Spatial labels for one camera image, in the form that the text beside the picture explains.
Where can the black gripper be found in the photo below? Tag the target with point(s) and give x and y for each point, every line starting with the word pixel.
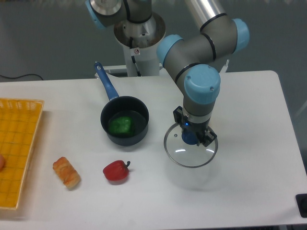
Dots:
pixel 195 125

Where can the glass pot lid blue knob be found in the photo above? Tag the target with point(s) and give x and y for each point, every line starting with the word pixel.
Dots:
pixel 187 155

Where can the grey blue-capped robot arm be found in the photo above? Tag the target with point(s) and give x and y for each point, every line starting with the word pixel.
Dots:
pixel 186 61

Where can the green bell pepper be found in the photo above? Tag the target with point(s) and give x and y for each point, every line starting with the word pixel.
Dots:
pixel 122 126

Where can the red bell pepper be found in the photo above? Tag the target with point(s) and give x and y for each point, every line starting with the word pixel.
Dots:
pixel 117 170

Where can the toy bread pastry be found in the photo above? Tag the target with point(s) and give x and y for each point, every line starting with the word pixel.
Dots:
pixel 66 172

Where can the yellow woven basket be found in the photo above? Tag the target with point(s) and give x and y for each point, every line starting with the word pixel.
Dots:
pixel 19 121

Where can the dark saucepan with blue handle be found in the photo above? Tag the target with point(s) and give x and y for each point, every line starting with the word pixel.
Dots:
pixel 122 106

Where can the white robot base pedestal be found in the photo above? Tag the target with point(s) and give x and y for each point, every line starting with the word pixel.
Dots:
pixel 139 43

